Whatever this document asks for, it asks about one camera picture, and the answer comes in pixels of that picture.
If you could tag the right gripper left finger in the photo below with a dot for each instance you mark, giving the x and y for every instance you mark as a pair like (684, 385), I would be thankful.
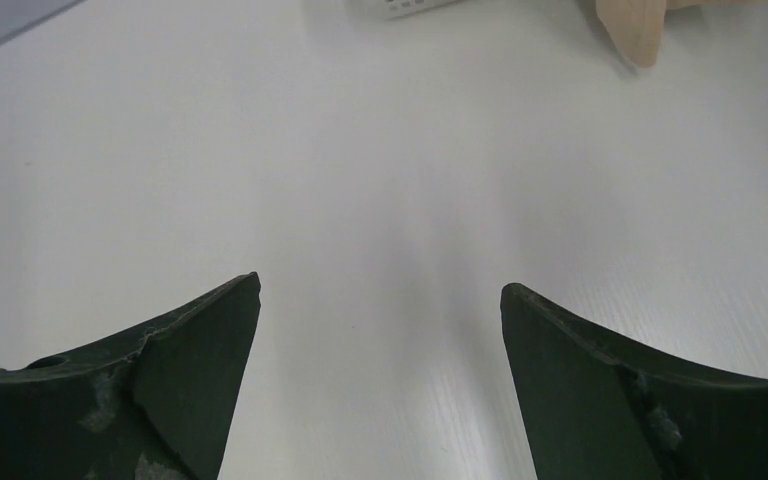
(153, 401)

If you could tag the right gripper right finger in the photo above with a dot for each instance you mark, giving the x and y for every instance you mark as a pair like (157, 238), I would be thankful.
(599, 405)

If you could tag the beige t-shirt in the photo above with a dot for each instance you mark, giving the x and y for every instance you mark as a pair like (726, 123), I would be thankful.
(636, 27)

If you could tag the white laundry basket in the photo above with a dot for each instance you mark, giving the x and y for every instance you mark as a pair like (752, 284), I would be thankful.
(392, 9)

